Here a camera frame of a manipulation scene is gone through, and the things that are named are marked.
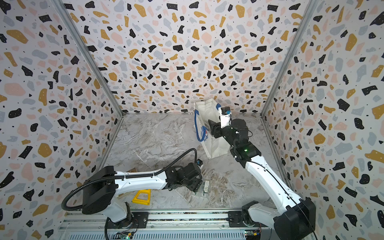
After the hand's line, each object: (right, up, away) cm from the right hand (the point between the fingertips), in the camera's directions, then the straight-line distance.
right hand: (214, 119), depth 73 cm
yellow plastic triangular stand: (-39, -42, +9) cm, 58 cm away
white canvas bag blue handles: (-4, +7, +31) cm, 32 cm away
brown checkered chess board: (-47, -30, +17) cm, 58 cm away
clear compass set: (-4, -37, +11) cm, 39 cm away
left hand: (-8, -33, +8) cm, 35 cm away
